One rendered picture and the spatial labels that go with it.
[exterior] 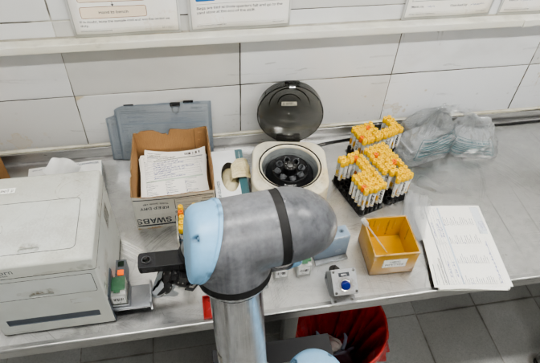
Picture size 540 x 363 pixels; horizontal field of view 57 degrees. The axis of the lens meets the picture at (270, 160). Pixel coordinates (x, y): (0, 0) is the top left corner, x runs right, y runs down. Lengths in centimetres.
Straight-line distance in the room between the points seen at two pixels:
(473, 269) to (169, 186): 95
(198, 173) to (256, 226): 94
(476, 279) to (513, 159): 59
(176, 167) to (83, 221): 49
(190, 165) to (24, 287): 64
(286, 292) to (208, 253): 77
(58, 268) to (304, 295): 65
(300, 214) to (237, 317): 20
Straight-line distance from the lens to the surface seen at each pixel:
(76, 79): 163
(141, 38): 150
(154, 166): 166
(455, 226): 167
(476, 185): 184
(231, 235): 68
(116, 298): 137
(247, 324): 82
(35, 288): 129
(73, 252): 120
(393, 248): 156
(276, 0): 149
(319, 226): 72
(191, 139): 168
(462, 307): 261
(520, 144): 208
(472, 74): 192
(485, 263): 162
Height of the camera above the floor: 211
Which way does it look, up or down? 45 degrees down
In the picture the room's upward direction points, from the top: 3 degrees clockwise
